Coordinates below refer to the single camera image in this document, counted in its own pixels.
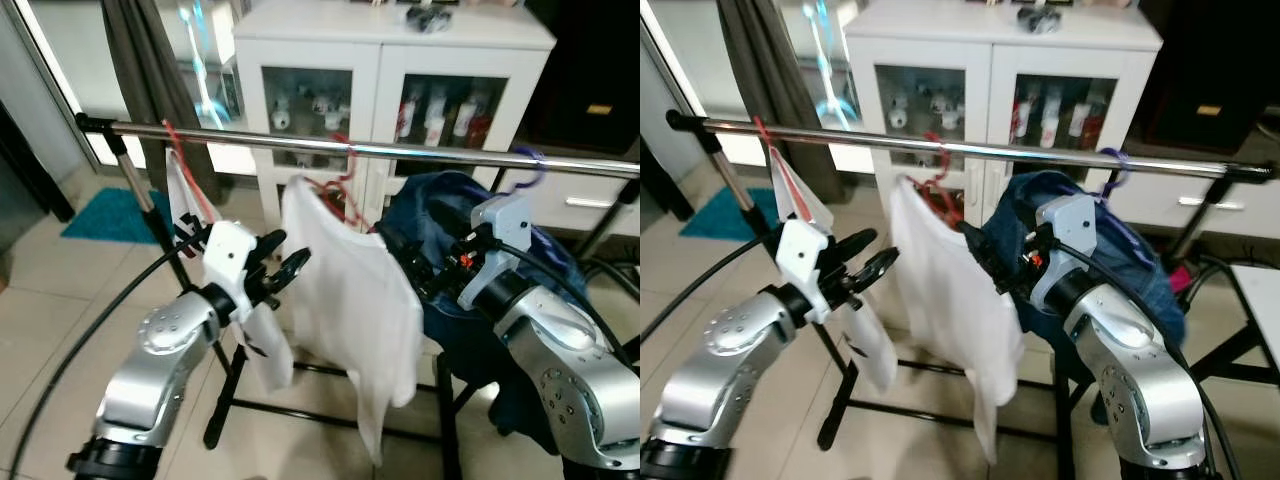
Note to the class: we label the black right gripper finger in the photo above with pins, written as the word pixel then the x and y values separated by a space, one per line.
pixel 985 243
pixel 1001 280
pixel 420 283
pixel 402 247

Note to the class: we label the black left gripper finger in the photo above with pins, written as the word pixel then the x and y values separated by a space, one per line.
pixel 293 267
pixel 273 243
pixel 879 267
pixel 857 244

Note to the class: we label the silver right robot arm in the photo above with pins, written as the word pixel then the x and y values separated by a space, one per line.
pixel 570 370
pixel 1130 380

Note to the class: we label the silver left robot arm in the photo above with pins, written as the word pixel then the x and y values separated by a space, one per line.
pixel 150 360
pixel 740 350

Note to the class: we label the red clothes hanger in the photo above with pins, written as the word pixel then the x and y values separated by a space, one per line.
pixel 790 180
pixel 942 160
pixel 190 180
pixel 346 160

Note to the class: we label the plain white t-shirt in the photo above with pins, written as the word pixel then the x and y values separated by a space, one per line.
pixel 350 300
pixel 950 300

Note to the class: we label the blue denim jacket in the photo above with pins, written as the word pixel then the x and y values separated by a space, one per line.
pixel 1150 290
pixel 450 340

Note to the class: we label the white t-shirt with black print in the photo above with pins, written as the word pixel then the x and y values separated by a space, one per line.
pixel 270 350
pixel 872 350

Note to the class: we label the chrome and black clothes rack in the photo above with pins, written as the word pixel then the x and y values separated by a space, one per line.
pixel 420 152
pixel 1000 148

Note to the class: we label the teal floor mat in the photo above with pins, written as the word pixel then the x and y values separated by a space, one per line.
pixel 725 215
pixel 105 215

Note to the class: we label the white low drawer cabinet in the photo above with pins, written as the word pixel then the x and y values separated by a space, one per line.
pixel 1160 215
pixel 620 190

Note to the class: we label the black shelf unit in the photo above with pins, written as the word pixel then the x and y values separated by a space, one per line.
pixel 20 190
pixel 660 185

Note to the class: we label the grey curtain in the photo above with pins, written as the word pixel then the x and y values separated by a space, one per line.
pixel 140 60
pixel 760 60

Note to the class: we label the white glass-door cabinet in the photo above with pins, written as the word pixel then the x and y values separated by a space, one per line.
pixel 1000 30
pixel 390 30

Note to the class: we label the white table with black legs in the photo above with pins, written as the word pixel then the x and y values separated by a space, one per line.
pixel 1262 310

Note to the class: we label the black speaker box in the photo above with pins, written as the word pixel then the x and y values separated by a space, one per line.
pixel 590 60
pixel 1210 70

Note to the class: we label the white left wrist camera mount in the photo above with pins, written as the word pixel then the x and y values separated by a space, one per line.
pixel 800 250
pixel 228 255

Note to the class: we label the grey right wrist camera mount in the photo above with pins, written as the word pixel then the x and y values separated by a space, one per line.
pixel 505 225
pixel 1070 220

